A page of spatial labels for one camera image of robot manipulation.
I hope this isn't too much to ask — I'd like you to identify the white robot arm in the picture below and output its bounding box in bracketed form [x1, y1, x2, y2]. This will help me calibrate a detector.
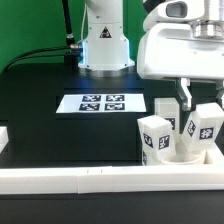
[79, 0, 224, 111]

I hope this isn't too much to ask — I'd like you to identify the black cable bundle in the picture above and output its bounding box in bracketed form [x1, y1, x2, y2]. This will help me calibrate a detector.
[1, 46, 83, 73]

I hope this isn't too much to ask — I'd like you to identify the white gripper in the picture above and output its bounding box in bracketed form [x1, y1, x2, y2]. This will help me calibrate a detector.
[137, 23, 224, 111]

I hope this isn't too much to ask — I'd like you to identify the white round stool seat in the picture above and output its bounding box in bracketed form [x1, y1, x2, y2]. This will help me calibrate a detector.
[142, 146, 208, 167]

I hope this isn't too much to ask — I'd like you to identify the white left fence bar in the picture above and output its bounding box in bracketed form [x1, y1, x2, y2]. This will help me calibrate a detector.
[0, 126, 9, 153]

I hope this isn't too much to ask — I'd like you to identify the white front fence bar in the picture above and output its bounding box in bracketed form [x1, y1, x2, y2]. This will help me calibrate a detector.
[0, 165, 224, 195]

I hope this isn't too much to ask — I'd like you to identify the white marker tag sheet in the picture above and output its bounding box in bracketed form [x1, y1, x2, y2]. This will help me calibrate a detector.
[57, 93, 146, 113]

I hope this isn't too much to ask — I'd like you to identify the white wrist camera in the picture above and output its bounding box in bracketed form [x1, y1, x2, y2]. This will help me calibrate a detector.
[143, 0, 205, 31]

